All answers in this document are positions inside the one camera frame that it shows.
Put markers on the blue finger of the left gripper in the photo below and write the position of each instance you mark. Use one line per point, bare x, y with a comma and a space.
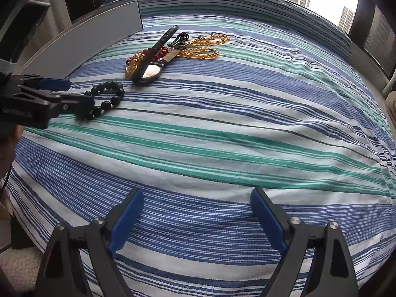
69, 104
49, 84

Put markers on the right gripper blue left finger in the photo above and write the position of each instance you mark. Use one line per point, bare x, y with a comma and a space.
61, 270

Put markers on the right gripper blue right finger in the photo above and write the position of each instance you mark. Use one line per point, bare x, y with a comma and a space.
331, 272

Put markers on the gold ornament charm cluster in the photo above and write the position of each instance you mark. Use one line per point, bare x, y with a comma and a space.
132, 64

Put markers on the black strap wristwatch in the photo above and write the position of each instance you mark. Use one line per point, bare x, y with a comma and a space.
156, 58

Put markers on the person's left hand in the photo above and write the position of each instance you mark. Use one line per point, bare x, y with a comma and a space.
8, 145

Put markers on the white cardboard box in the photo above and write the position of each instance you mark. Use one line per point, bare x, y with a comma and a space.
73, 47

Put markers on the white curtain left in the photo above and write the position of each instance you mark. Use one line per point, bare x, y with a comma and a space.
55, 21

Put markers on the striped blue green bedsheet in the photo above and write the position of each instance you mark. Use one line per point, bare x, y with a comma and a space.
263, 95

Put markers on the beige blanket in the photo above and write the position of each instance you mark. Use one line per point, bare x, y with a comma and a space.
390, 102

